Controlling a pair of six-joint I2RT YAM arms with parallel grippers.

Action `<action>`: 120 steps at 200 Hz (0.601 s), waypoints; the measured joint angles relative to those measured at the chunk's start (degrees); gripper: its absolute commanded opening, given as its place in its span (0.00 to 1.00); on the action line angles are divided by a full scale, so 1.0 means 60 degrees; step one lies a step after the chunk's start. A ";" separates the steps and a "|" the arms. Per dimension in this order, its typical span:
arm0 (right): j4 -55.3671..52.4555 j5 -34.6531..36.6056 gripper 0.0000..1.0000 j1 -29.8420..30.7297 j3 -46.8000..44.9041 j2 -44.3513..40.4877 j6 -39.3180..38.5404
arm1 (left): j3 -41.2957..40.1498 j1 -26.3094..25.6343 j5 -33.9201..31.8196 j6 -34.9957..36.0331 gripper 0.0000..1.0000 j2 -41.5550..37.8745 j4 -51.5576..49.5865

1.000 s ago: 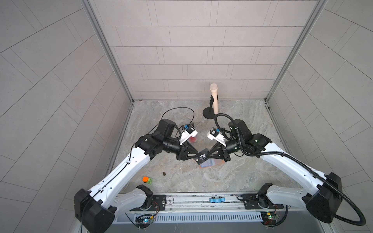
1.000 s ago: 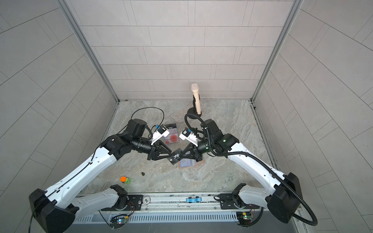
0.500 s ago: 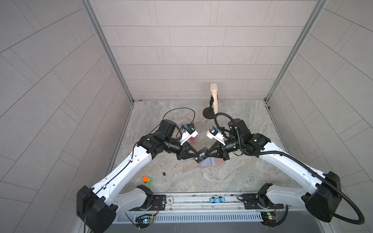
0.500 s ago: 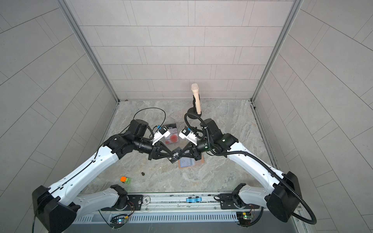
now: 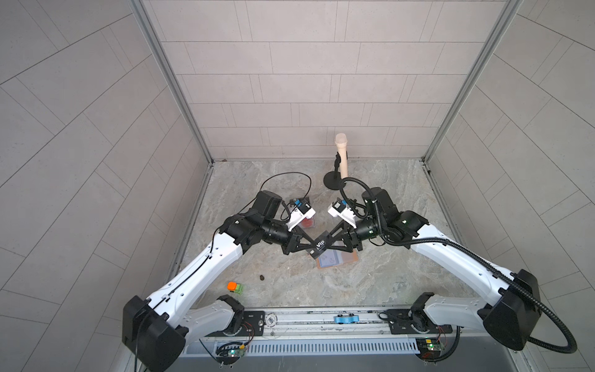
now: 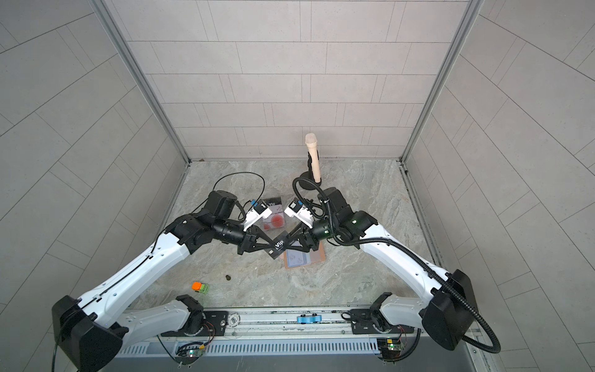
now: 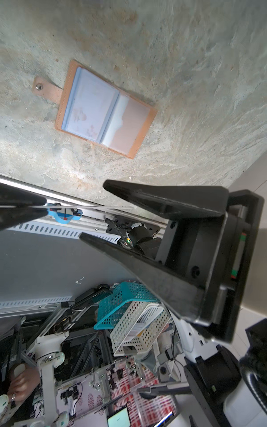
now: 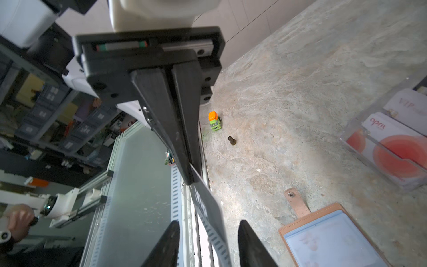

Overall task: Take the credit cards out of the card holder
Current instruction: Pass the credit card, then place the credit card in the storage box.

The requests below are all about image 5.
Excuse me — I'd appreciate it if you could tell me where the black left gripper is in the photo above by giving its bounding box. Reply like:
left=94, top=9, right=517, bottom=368
left=259, top=219, right=316, bottom=254

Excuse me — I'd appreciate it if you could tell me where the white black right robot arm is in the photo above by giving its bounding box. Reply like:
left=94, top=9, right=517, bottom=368
left=328, top=187, right=545, bottom=350

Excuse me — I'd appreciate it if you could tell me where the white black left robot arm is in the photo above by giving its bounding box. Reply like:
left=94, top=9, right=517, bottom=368
left=122, top=191, right=315, bottom=371

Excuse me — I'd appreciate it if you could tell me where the clear plastic package box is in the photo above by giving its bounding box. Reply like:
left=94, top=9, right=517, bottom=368
left=297, top=203, right=315, bottom=229

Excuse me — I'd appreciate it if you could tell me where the black round microphone stand base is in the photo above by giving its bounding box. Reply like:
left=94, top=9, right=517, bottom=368
left=323, top=152, right=349, bottom=191

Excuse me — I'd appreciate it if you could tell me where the orange green toy car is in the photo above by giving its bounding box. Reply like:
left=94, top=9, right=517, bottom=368
left=227, top=281, right=244, bottom=295

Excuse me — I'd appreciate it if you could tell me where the beige microphone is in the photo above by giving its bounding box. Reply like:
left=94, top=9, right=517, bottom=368
left=335, top=133, right=349, bottom=178

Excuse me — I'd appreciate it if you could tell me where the white ventilation grille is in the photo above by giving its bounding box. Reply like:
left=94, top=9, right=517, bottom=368
left=180, top=338, right=420, bottom=357

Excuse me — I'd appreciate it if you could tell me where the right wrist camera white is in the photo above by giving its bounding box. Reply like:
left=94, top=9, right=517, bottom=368
left=328, top=198, right=356, bottom=228

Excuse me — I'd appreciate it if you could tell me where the blue clip on rail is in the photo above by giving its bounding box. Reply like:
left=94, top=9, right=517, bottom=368
left=334, top=314, right=359, bottom=325

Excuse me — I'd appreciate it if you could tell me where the aluminium front rail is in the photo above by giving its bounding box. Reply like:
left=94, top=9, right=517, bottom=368
left=185, top=304, right=512, bottom=345

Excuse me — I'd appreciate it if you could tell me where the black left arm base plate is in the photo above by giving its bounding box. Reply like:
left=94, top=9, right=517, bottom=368
left=208, top=311, right=265, bottom=337

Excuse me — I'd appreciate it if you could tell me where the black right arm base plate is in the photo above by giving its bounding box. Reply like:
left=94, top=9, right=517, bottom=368
left=378, top=309, right=453, bottom=335

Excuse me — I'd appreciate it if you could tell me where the left circuit board with wires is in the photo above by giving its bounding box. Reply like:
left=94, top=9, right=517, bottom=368
left=215, top=342, right=248, bottom=366

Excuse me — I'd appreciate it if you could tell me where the circuit board with wires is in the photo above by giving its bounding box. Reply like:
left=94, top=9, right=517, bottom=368
left=415, top=338, right=447, bottom=362
left=215, top=342, right=248, bottom=366

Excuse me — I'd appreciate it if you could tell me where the right circuit board with wires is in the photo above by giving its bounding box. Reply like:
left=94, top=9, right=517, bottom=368
left=415, top=338, right=447, bottom=362

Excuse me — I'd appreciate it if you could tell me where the black corrugated cable conduit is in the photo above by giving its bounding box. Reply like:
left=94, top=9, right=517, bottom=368
left=338, top=176, right=578, bottom=354

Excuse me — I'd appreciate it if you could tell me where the aluminium corner frame post right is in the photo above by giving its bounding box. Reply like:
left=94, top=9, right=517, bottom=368
left=422, top=0, right=524, bottom=164

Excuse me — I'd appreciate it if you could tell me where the aluminium corner frame post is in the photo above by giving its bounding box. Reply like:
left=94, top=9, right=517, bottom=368
left=422, top=0, right=524, bottom=164
left=130, top=0, right=215, bottom=167

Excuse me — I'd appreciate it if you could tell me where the aluminium corner frame post left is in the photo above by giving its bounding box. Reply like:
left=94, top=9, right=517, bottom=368
left=130, top=0, right=215, bottom=167

